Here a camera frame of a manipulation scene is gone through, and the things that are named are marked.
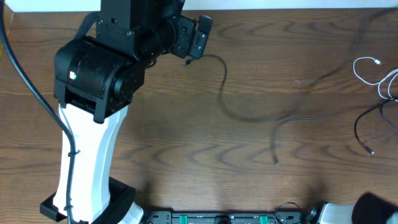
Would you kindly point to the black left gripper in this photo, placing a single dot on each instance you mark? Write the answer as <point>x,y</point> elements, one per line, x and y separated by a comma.
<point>188,42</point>

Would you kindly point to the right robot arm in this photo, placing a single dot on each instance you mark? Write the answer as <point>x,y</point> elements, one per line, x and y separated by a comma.
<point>368,209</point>

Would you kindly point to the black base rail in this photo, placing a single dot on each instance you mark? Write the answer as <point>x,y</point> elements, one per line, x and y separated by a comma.
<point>168,217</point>

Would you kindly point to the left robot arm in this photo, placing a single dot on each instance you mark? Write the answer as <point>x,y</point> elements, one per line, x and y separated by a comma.
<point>96,75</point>

